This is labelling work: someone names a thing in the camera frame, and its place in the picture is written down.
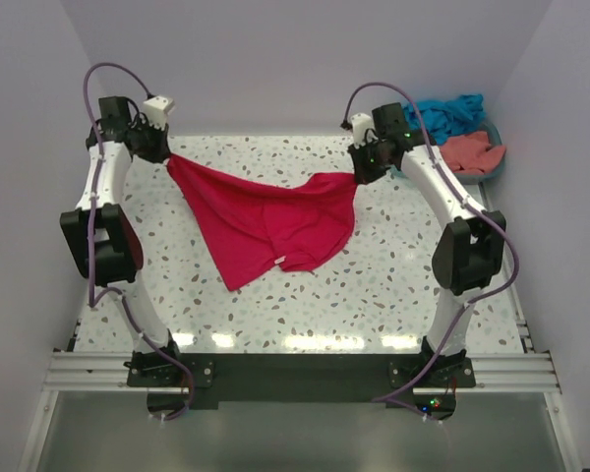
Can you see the salmon pink t shirt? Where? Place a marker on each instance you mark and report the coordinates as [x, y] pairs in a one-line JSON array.
[[472, 154]]

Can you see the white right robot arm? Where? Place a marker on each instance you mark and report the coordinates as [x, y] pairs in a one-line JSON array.
[[470, 250]]

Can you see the aluminium frame rail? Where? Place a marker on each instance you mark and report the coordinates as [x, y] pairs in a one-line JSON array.
[[527, 372]]

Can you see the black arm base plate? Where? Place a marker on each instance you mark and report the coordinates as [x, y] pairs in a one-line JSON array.
[[441, 402]]

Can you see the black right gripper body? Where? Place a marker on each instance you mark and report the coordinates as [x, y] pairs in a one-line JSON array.
[[368, 161]]

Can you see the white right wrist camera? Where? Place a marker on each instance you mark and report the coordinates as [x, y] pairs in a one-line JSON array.
[[363, 129]]

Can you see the magenta red t shirt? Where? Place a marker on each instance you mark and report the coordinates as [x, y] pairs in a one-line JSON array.
[[250, 227]]

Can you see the blue t shirt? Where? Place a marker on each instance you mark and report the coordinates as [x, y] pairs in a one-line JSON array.
[[452, 118]]

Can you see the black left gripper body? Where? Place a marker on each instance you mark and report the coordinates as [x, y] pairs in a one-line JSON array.
[[150, 142]]

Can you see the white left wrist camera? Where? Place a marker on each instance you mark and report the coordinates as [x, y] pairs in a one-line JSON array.
[[157, 110]]

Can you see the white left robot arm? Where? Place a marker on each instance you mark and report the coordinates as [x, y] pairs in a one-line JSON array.
[[103, 243]]

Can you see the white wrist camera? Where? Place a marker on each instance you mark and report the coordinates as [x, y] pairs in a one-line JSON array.
[[157, 110], [363, 129]]

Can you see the translucent blue plastic basket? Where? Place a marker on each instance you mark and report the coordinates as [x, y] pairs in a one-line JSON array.
[[495, 139]]

